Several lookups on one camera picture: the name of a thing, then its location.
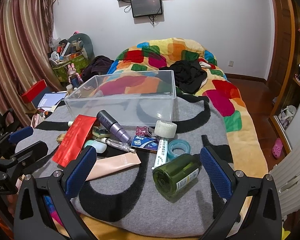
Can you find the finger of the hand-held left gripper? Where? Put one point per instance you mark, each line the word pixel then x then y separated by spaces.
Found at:
pixel 21 133
pixel 33 150

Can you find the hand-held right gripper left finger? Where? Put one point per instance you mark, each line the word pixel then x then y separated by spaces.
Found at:
pixel 81 170

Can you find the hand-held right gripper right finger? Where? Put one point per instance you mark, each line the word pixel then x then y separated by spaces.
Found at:
pixel 215 175

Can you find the mint green case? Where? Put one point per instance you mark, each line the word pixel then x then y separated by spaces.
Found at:
pixel 97 147

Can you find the small gold item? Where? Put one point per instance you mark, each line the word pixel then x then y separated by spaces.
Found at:
pixel 60 138

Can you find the red pouch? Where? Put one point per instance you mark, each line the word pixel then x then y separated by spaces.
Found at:
pixel 72 140

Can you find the beige tube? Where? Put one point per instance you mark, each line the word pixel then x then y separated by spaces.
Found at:
pixel 115 163

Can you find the dark green bottle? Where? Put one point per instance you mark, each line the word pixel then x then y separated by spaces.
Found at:
pixel 175 175

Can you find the small yellow-green palette case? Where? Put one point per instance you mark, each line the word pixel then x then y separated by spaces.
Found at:
pixel 100 131

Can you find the silver pen-shaped sprayer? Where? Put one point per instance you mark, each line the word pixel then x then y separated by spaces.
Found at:
pixel 117 145

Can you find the light green tube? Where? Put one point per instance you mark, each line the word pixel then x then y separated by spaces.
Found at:
pixel 70 123

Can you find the teal tape roll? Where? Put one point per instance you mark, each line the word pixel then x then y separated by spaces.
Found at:
pixel 170 146

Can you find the purple bottle with dark cap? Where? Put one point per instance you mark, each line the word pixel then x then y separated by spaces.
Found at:
pixel 115 127

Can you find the white tube with green print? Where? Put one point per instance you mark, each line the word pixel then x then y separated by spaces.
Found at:
pixel 161 152

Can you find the small blue box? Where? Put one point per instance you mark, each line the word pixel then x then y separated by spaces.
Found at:
pixel 143 143

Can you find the white bandage roll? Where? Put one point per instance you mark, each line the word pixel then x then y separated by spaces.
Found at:
pixel 165 128

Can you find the clear plastic box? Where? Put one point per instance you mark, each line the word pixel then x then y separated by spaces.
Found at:
pixel 120 105

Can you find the black object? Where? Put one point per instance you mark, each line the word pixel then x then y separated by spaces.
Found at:
pixel 6 120

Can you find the red box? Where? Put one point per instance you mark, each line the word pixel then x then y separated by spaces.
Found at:
pixel 32 92

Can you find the blue notebook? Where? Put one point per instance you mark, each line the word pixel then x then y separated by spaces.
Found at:
pixel 50 100

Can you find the grey and black blanket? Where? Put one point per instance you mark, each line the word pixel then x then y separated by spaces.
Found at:
pixel 165 215

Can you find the pink clog shoe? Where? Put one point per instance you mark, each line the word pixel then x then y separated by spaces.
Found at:
pixel 277 147

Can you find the dark blue bottle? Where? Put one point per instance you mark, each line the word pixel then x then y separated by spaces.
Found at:
pixel 75 82

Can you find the colourful patchwork blanket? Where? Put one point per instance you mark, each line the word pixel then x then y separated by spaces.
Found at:
pixel 222 100

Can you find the pink bunny toy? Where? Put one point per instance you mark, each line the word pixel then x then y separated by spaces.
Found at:
pixel 71 70

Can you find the striped curtain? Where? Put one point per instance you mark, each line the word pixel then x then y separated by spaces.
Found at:
pixel 20 50

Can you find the green patterned bag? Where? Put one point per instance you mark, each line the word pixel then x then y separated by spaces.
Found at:
pixel 76 63

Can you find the white bag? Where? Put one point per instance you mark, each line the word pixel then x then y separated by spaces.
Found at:
pixel 287 116

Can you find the dark purple clothes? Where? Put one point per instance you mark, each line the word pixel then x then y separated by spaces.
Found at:
pixel 96 66

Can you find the black clothes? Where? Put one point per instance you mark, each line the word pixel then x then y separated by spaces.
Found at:
pixel 187 76

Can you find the grey-green neck pillow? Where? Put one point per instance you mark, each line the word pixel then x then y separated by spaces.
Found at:
pixel 83 40

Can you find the wooden shelf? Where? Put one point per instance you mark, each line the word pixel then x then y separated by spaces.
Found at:
pixel 293 55

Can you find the wooden door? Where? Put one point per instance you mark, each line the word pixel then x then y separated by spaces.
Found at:
pixel 281 35

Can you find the small black monitor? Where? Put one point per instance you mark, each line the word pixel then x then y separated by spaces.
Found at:
pixel 146 6

